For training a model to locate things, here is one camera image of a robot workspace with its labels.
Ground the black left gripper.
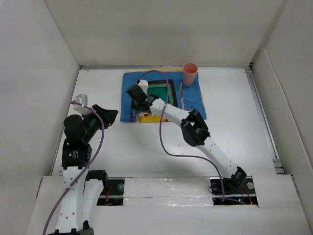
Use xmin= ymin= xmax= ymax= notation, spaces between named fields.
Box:
xmin=82 ymin=104 xmax=117 ymax=142

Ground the green square plate dark rim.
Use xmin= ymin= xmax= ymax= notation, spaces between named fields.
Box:
xmin=147 ymin=79 xmax=178 ymax=107

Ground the pink handled table knife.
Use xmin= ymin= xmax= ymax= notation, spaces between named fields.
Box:
xmin=179 ymin=82 xmax=190 ymax=111

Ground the blue Pikachu placemat cloth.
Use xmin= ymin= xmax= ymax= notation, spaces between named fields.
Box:
xmin=120 ymin=71 xmax=206 ymax=123

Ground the pink plastic cup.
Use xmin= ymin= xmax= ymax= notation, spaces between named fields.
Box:
xmin=182 ymin=63 xmax=198 ymax=86

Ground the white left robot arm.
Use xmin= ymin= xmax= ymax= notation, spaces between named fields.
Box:
xmin=53 ymin=104 xmax=118 ymax=235

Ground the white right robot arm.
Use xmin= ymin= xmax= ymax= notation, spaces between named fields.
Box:
xmin=126 ymin=84 xmax=247 ymax=193

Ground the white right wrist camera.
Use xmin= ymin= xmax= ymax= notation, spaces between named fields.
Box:
xmin=137 ymin=79 xmax=149 ymax=94

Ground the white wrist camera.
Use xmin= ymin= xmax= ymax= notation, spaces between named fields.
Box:
xmin=73 ymin=94 xmax=89 ymax=115
xmin=137 ymin=79 xmax=149 ymax=94

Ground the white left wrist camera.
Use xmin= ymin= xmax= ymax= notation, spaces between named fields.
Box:
xmin=73 ymin=94 xmax=89 ymax=115

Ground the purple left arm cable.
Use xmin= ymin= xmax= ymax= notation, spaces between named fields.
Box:
xmin=42 ymin=100 xmax=106 ymax=235

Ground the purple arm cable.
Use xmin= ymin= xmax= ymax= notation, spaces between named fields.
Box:
xmin=42 ymin=100 xmax=106 ymax=235
xmin=137 ymin=70 xmax=247 ymax=205

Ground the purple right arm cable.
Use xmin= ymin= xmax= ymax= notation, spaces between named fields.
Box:
xmin=137 ymin=70 xmax=247 ymax=205

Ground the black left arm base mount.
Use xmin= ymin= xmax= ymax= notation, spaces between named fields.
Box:
xmin=97 ymin=178 xmax=125 ymax=206

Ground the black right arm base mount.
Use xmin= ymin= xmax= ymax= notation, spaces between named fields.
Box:
xmin=208 ymin=176 xmax=258 ymax=206

